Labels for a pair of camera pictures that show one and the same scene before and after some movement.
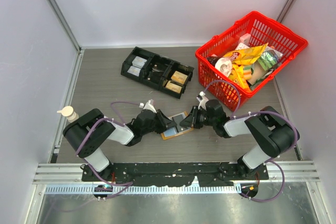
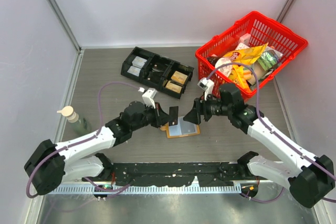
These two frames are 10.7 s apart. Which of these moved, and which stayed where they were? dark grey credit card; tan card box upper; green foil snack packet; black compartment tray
Moved: dark grey credit card
Stayed: black compartment tray; green foil snack packet; tan card box upper
